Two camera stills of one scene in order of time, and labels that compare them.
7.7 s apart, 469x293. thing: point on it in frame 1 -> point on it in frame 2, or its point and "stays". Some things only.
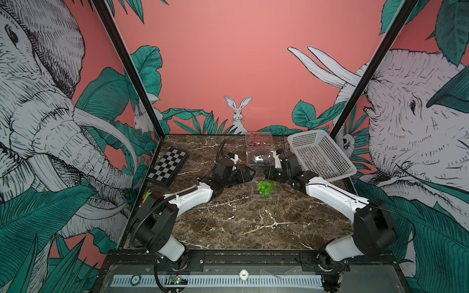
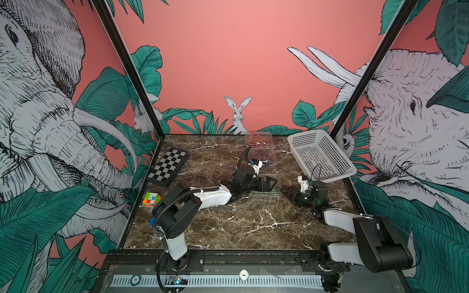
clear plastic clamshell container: [259, 140] stays
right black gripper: [271, 175] -> [296, 193]
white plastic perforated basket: [318, 153] stays
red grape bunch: [259, 140] stays
